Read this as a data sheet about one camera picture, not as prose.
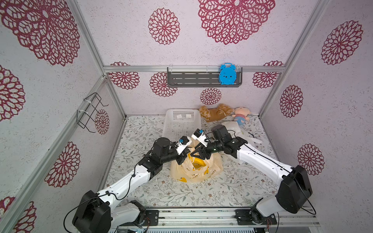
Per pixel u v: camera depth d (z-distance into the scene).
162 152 0.59
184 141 0.63
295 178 0.43
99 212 0.39
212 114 1.07
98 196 0.42
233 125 0.97
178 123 1.16
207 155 0.68
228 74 0.90
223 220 0.73
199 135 0.68
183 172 0.81
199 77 0.94
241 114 1.13
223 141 0.62
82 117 0.72
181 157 0.66
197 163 0.91
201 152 0.68
